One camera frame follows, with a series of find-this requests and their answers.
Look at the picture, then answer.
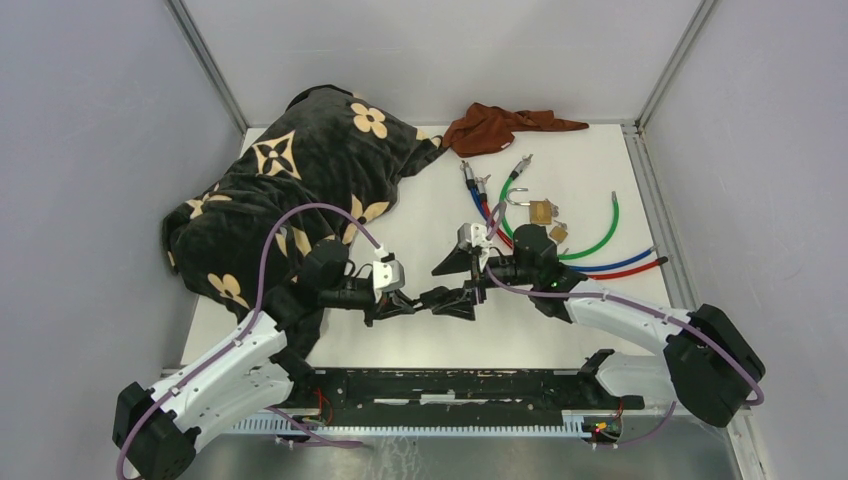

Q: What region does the blue cable lock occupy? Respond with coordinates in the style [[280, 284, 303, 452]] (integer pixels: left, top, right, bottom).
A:
[[460, 155, 667, 280]]

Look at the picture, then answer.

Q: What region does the red cable lock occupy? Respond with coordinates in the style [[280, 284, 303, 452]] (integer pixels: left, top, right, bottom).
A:
[[466, 179, 668, 280]]

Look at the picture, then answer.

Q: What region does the white slotted cable duct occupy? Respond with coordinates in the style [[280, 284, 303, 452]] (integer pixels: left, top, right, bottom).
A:
[[224, 412, 592, 440]]

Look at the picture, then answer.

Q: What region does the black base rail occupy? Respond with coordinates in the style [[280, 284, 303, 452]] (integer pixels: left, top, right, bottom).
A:
[[282, 368, 645, 427]]

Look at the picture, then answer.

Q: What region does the black floral patterned blanket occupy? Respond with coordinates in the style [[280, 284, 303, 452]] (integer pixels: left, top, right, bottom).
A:
[[161, 85, 444, 357]]

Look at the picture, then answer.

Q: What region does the black padlock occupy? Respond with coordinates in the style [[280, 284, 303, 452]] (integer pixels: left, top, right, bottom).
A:
[[418, 286, 453, 314]]

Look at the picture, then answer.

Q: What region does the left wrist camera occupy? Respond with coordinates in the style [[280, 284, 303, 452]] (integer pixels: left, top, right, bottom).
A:
[[372, 260, 405, 298]]

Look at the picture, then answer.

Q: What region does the small brass padlock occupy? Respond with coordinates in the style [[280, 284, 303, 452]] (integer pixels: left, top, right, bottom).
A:
[[549, 223, 569, 244]]

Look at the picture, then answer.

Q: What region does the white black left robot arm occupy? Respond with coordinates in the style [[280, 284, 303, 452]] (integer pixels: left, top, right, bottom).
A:
[[113, 240, 405, 479]]

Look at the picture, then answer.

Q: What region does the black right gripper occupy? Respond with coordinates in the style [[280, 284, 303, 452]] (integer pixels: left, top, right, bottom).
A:
[[432, 243, 536, 321]]

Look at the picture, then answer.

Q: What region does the green cable lock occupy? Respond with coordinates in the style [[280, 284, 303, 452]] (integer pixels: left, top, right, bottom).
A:
[[498, 154, 620, 260]]

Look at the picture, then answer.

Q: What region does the brown crumpled cloth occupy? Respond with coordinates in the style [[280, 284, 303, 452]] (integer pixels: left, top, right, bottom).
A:
[[442, 103, 590, 158]]

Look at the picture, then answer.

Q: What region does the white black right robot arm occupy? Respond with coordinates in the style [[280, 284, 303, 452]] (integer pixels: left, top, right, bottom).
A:
[[431, 224, 766, 427]]

